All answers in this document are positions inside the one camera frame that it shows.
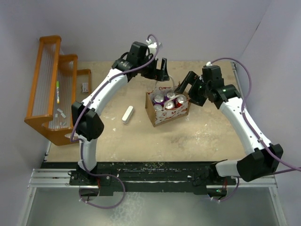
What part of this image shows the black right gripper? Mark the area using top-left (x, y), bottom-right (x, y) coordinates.
top-left (175, 71), bottom-right (211, 106)

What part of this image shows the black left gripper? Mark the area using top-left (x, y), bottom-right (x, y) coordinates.
top-left (137, 56), bottom-right (169, 81)

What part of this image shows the red coca-cola can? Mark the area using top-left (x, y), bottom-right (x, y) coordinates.
top-left (175, 95), bottom-right (187, 108)
top-left (163, 100), bottom-right (174, 110)

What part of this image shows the purple fanta can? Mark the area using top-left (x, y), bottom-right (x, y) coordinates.
top-left (153, 94), bottom-right (165, 105)
top-left (165, 91), bottom-right (175, 100)
top-left (153, 104), bottom-right (163, 111)

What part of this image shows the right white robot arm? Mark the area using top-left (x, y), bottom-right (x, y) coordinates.
top-left (175, 65), bottom-right (283, 184)

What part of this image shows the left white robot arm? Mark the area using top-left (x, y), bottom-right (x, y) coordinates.
top-left (70, 40), bottom-right (169, 185)

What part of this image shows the white oblong plastic case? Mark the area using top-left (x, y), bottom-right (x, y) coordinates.
top-left (122, 105), bottom-right (134, 124)

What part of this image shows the small red white box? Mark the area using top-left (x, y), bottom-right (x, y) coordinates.
top-left (82, 82), bottom-right (89, 93)

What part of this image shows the green yellow marker pen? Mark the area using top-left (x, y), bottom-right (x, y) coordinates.
top-left (56, 81), bottom-right (60, 104)

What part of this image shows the orange wooden tiered rack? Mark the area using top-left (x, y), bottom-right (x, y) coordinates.
top-left (24, 35), bottom-right (92, 146)

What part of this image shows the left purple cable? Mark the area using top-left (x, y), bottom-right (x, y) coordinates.
top-left (70, 34), bottom-right (163, 210)

